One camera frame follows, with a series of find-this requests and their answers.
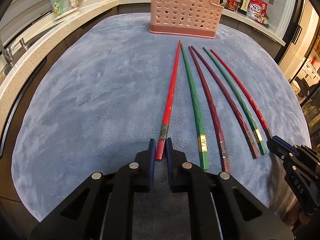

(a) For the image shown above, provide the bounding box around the dark red faceted chopstick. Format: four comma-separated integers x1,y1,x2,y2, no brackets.
188,46,230,173

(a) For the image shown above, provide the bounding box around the green chopstick gold band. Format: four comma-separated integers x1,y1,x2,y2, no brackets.
180,44,209,171

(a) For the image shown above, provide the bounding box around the bright red chopstick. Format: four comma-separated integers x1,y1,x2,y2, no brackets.
155,40,181,161

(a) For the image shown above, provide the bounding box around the person's right hand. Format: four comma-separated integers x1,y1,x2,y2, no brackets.
284,201,302,230

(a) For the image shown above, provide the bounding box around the grey-blue plush table mat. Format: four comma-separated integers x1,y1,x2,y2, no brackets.
11,13,310,221

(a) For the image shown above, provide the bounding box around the small green box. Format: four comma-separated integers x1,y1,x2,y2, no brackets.
262,14,269,28

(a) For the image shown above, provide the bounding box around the cereal bag red white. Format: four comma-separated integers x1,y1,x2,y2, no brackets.
247,0,267,24

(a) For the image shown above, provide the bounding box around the dark soy sauce bottle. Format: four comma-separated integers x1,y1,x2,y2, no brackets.
237,0,250,16

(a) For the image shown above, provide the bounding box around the red snack packet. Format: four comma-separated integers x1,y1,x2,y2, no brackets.
225,0,239,11

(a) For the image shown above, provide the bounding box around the pink perforated utensil holder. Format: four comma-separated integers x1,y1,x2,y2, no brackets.
149,0,223,39

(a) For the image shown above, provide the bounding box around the chrome sink faucet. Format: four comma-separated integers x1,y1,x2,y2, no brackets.
0,38,28,66

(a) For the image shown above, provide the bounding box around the green dish soap bottle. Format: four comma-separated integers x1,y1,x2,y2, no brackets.
53,0,63,17

